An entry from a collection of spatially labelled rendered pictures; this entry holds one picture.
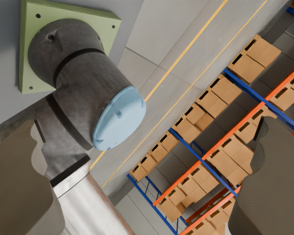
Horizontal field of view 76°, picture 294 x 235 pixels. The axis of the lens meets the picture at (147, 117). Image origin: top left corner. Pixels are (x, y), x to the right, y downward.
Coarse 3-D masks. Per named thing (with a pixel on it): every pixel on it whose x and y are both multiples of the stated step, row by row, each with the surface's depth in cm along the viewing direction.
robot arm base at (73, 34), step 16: (48, 32) 41; (64, 32) 41; (80, 32) 43; (96, 32) 48; (32, 48) 42; (48, 48) 41; (64, 48) 41; (80, 48) 41; (96, 48) 44; (32, 64) 44; (48, 64) 42; (64, 64) 40; (48, 80) 45
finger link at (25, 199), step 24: (0, 144) 9; (24, 144) 9; (0, 168) 8; (24, 168) 8; (0, 192) 7; (24, 192) 7; (48, 192) 7; (0, 216) 6; (24, 216) 6; (48, 216) 6
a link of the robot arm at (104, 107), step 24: (72, 72) 39; (96, 72) 39; (120, 72) 43; (48, 96) 38; (72, 96) 36; (96, 96) 36; (120, 96) 37; (72, 120) 36; (96, 120) 36; (120, 120) 37; (96, 144) 38
